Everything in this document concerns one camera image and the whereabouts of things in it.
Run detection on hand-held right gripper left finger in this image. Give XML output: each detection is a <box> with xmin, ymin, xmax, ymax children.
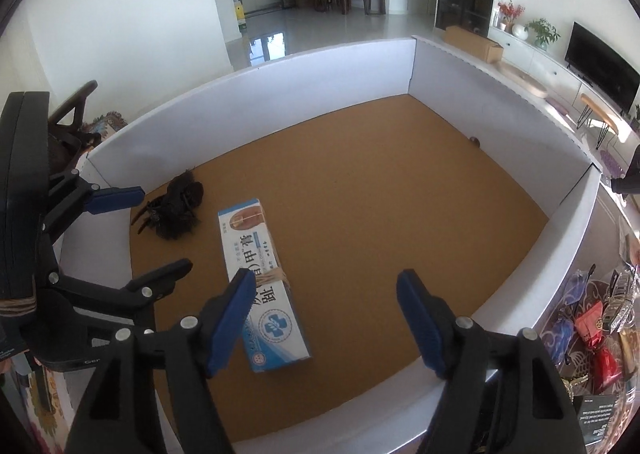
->
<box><xmin>62</xmin><ymin>268</ymin><xmax>257</xmax><ymax>454</ymax></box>

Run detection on black flat television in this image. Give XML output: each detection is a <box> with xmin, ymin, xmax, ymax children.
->
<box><xmin>565</xmin><ymin>22</ymin><xmax>640</xmax><ymax>115</ymax></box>

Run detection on purple mat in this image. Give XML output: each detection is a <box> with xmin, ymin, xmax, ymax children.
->
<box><xmin>597</xmin><ymin>149</ymin><xmax>626</xmax><ymax>175</ymax></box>

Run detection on small red candy packet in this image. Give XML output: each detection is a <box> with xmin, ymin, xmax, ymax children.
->
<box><xmin>575</xmin><ymin>301</ymin><xmax>607</xmax><ymax>350</ymax></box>

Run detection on blue white medicine box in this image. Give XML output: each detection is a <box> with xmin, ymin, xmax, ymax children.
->
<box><xmin>218</xmin><ymin>198</ymin><xmax>315</xmax><ymax>374</ymax></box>

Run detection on green potted plant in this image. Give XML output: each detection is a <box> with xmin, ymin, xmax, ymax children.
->
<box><xmin>525</xmin><ymin>18</ymin><xmax>560</xmax><ymax>52</ymax></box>

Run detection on black printed card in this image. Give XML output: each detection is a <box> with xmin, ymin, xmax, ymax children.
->
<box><xmin>572</xmin><ymin>394</ymin><xmax>617</xmax><ymax>446</ymax></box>

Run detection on fringed patterned cloth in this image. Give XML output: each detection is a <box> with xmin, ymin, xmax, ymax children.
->
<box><xmin>82</xmin><ymin>112</ymin><xmax>128</xmax><ymax>141</ymax></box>

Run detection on silver glitter bow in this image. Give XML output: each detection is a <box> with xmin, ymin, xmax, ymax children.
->
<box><xmin>602</xmin><ymin>269</ymin><xmax>638</xmax><ymax>333</ymax></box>

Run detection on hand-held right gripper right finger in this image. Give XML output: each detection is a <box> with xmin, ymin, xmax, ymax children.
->
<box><xmin>396</xmin><ymin>270</ymin><xmax>587</xmax><ymax>454</ymax></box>

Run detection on brown cardboard carton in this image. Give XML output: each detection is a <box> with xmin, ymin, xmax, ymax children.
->
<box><xmin>444</xmin><ymin>26</ymin><xmax>505</xmax><ymax>64</ymax></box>

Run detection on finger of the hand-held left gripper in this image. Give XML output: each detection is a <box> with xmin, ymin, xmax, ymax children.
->
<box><xmin>39</xmin><ymin>81</ymin><xmax>147</xmax><ymax>247</ymax></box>
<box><xmin>42</xmin><ymin>258</ymin><xmax>194</xmax><ymax>331</ymax></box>

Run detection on red flowers in vase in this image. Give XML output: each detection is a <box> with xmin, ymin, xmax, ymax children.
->
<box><xmin>497</xmin><ymin>0</ymin><xmax>526</xmax><ymax>33</ymax></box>

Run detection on wooden stool with wire legs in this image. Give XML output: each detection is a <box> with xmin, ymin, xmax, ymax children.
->
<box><xmin>577</xmin><ymin>94</ymin><xmax>622</xmax><ymax>149</ymax></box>

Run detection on white television cabinet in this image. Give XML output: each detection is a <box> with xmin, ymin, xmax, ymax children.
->
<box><xmin>487</xmin><ymin>26</ymin><xmax>640</xmax><ymax>145</ymax></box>

